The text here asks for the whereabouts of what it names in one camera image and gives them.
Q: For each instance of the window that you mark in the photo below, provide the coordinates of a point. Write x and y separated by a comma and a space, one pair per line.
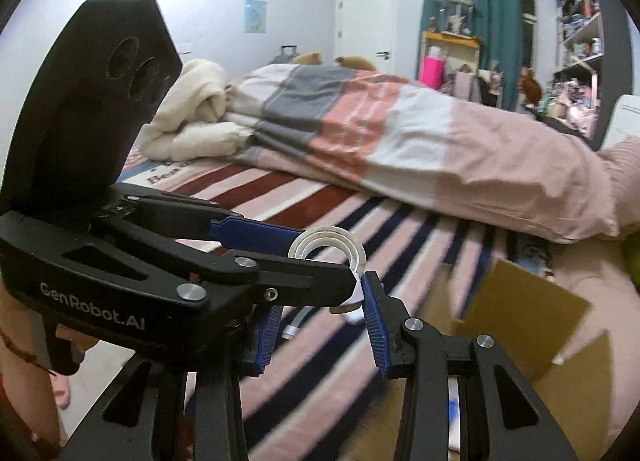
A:
527, 6

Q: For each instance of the pink storage box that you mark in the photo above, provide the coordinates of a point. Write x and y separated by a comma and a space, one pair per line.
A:
431, 72

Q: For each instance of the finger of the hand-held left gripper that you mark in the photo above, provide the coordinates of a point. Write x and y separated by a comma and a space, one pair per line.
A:
250, 236
305, 286

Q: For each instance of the cream fluffy blanket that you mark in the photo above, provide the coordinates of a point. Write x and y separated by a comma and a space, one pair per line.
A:
195, 106

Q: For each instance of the green pillow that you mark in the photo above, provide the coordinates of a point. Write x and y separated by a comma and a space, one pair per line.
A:
634, 261

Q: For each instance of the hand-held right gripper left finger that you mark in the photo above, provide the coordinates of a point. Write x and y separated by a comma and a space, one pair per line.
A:
265, 336

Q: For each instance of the white shelf yellow top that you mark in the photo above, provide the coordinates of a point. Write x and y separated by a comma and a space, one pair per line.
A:
450, 38

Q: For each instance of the white headboard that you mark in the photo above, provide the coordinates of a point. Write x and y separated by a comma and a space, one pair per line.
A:
627, 118

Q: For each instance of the brown bag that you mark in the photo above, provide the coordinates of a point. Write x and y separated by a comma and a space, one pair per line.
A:
531, 86

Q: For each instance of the pink grey striped duvet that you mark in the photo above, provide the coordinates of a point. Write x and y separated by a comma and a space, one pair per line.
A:
400, 131

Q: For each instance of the striped fleece blanket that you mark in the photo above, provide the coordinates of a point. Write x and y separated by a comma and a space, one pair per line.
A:
320, 196

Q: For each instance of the dark tall bookshelf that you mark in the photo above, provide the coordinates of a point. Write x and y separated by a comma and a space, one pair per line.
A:
610, 41

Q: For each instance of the mauve paper bag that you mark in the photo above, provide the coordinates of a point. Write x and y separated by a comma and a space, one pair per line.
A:
462, 86

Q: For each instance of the blue wall poster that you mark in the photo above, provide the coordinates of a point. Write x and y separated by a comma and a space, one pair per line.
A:
255, 16

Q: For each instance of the brown cardboard box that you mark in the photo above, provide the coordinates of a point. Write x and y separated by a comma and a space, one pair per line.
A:
525, 311

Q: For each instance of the person's left forearm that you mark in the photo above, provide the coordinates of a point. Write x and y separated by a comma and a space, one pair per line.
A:
25, 391

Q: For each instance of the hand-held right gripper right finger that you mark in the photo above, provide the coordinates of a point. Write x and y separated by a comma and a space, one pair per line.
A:
372, 326

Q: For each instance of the person's left hand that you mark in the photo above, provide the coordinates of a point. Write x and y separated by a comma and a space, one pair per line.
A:
15, 311

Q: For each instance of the teal curtain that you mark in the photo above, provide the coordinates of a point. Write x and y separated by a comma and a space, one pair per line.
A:
495, 6

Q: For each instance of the glass display case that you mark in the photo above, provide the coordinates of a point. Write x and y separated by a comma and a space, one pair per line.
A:
454, 13

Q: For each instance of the brown plush toy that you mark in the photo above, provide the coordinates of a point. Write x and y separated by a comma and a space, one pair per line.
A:
355, 62
307, 59

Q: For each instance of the clear tape roll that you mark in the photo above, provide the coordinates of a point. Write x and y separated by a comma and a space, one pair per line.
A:
305, 241

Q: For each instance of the dark suitcase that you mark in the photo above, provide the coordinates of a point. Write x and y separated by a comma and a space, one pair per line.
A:
285, 56

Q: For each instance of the white door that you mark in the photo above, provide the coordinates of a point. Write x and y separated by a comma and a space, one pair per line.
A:
365, 26

